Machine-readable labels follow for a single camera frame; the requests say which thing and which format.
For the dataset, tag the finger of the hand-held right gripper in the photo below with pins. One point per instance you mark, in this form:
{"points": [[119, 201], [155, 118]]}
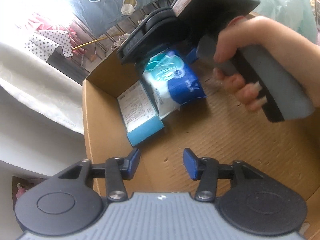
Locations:
{"points": [[193, 55]]}

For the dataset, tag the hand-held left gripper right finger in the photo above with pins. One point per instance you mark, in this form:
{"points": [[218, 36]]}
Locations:
{"points": [[190, 163]]}

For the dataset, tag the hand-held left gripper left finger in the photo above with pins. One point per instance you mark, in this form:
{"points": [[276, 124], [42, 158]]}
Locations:
{"points": [[133, 162]]}

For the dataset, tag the blue white tissue packet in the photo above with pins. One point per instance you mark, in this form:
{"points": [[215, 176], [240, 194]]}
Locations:
{"points": [[180, 87]]}

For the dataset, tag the large cardboard box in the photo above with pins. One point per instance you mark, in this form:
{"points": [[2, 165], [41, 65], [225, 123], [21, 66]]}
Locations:
{"points": [[225, 135]]}

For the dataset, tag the person's right forearm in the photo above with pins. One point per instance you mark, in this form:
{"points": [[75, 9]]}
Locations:
{"points": [[305, 60]]}

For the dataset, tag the pink soft item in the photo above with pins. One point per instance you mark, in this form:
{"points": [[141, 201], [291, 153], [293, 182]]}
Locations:
{"points": [[21, 190]]}

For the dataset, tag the person's right hand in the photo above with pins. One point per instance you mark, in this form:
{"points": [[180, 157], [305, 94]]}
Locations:
{"points": [[245, 32]]}

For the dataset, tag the light blue carton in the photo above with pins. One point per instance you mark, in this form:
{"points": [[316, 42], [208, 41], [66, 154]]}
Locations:
{"points": [[140, 110]]}

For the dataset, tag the green plastic bag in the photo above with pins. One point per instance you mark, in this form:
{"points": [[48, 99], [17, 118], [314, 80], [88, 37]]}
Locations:
{"points": [[287, 0]]}

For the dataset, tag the metal window railing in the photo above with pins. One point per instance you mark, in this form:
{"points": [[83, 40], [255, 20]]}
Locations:
{"points": [[100, 36]]}

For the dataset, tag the grey printed blanket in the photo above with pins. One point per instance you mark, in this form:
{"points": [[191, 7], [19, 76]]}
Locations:
{"points": [[112, 0]]}

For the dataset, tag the yellow stick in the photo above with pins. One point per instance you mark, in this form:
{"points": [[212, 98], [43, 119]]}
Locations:
{"points": [[92, 41]]}

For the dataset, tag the pink hanging clothes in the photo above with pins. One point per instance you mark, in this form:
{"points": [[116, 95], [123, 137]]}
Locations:
{"points": [[75, 30]]}

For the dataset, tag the dark hanging cloth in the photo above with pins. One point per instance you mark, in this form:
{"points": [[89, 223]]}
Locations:
{"points": [[60, 56]]}

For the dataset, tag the white curtain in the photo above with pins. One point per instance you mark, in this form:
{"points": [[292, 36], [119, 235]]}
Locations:
{"points": [[32, 80]]}

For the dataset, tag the star print cloth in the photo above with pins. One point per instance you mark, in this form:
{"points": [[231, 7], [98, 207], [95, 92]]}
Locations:
{"points": [[50, 41]]}

